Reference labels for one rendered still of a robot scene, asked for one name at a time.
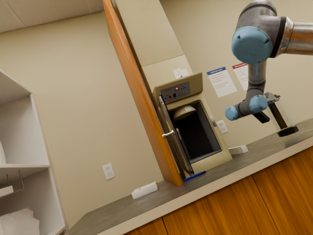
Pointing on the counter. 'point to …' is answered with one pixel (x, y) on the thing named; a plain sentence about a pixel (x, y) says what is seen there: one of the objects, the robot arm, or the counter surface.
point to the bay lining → (197, 134)
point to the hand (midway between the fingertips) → (271, 102)
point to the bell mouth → (183, 112)
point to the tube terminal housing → (199, 167)
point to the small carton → (182, 73)
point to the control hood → (195, 85)
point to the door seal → (178, 134)
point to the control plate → (175, 91)
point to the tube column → (147, 31)
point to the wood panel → (141, 98)
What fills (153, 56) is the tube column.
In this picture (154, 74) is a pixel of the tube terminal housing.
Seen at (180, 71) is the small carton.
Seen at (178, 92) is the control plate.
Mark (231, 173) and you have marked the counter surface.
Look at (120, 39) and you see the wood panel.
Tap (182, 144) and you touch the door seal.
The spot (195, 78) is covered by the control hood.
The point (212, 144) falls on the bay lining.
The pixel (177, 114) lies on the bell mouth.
